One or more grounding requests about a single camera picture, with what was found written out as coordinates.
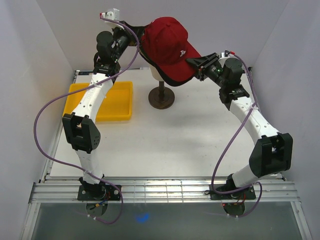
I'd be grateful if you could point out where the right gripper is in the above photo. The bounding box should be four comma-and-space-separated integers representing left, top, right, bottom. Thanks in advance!
185, 53, 227, 89

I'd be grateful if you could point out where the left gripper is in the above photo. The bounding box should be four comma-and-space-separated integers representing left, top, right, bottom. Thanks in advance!
111, 22, 144, 62

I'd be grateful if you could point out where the red cap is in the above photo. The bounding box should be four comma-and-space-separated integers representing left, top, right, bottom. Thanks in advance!
140, 16, 201, 77

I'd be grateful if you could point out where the black cap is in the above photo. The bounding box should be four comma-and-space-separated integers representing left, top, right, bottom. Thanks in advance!
139, 48, 196, 87

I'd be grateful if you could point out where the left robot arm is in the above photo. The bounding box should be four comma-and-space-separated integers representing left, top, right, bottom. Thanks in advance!
62, 21, 144, 200

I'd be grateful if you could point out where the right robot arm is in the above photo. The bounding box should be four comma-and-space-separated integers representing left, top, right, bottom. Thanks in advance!
186, 50, 294, 199

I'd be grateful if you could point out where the beige mannequin head stand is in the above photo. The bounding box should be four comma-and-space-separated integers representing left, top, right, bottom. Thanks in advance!
148, 65, 175, 110

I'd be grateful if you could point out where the yellow plastic tray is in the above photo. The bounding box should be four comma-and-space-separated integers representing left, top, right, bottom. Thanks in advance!
62, 81, 133, 122

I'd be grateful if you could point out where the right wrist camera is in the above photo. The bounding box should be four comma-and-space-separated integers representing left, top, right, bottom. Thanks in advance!
219, 50, 234, 60

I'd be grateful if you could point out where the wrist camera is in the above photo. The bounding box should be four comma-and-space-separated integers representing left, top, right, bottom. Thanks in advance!
219, 50, 234, 60
99, 8, 124, 29

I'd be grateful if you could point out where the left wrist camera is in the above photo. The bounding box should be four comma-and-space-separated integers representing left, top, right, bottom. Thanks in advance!
99, 8, 124, 29

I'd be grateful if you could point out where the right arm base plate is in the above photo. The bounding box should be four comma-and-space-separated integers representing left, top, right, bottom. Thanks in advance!
209, 183, 257, 201

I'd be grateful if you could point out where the aluminium frame rail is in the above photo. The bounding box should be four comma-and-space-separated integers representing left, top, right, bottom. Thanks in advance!
29, 177, 301, 204

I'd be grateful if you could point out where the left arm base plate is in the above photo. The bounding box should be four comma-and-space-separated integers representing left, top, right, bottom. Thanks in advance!
76, 184, 121, 202

